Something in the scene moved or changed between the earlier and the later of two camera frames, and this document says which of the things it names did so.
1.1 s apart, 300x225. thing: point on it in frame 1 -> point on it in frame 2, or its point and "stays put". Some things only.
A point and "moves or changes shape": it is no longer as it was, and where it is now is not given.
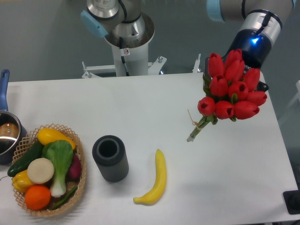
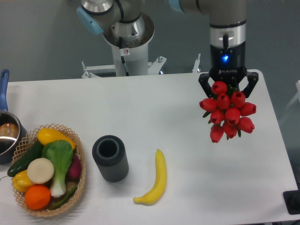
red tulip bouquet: [231, 92] moves or changes shape
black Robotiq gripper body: [255, 47] -> [228, 64]
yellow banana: [157, 190] stays put
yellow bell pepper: [21, 181] stays put
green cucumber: [33, 153] stays put
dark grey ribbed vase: [109, 153] stays put
